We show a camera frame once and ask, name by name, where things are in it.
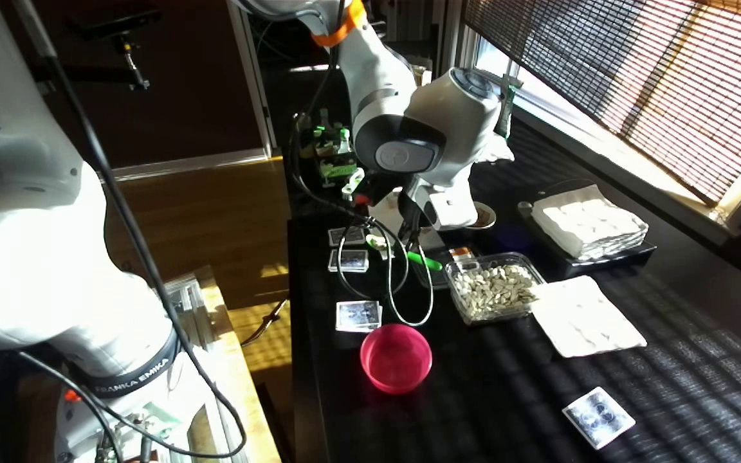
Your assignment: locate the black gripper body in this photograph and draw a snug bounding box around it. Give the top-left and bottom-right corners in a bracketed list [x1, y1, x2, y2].
[386, 188, 443, 260]

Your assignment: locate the clear container with grains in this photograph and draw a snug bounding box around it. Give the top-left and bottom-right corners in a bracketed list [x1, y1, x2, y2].
[445, 252, 548, 329]

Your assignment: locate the white paper with snacks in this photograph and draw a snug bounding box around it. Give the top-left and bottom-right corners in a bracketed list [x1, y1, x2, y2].
[364, 181, 430, 260]

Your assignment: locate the small white device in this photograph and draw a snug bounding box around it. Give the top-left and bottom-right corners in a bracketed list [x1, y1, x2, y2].
[340, 163, 367, 202]

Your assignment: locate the pink plastic bowl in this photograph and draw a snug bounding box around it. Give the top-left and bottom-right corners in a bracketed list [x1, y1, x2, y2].
[357, 322, 435, 395]

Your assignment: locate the stack of white napkins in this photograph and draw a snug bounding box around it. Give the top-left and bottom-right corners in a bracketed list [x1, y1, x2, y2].
[529, 181, 650, 261]

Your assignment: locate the flat white paper napkin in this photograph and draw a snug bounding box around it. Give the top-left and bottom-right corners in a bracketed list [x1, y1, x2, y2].
[526, 271, 649, 359]

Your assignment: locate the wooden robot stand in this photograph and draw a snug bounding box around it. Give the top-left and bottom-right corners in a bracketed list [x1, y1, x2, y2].
[149, 265, 283, 463]

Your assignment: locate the window blind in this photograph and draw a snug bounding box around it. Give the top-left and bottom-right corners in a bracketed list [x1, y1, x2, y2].
[463, 0, 741, 207]

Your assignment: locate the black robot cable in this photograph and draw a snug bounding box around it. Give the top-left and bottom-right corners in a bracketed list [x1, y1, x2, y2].
[4, 0, 436, 463]

